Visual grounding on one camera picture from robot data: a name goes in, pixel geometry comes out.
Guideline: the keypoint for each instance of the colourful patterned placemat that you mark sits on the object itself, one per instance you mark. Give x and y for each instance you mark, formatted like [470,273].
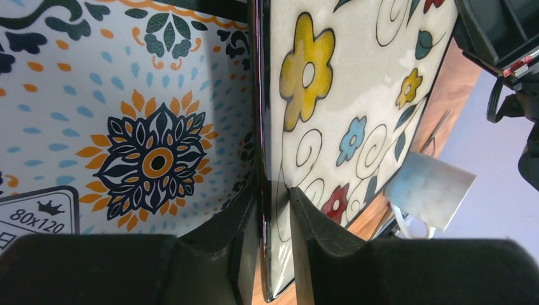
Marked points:
[122,116]

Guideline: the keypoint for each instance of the white mug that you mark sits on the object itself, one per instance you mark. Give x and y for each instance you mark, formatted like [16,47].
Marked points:
[428,190]

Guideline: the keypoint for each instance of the square floral plate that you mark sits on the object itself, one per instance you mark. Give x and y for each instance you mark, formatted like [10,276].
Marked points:
[341,88]

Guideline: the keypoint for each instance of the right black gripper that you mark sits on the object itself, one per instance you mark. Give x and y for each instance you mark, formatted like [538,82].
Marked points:
[496,34]

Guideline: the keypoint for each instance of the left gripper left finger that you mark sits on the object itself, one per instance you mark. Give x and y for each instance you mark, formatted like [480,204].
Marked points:
[213,264]

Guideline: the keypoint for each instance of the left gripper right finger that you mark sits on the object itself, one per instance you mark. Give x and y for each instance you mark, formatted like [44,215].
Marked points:
[333,266]

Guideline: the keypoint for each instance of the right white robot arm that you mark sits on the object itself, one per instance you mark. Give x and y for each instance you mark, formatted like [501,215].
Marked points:
[515,95]

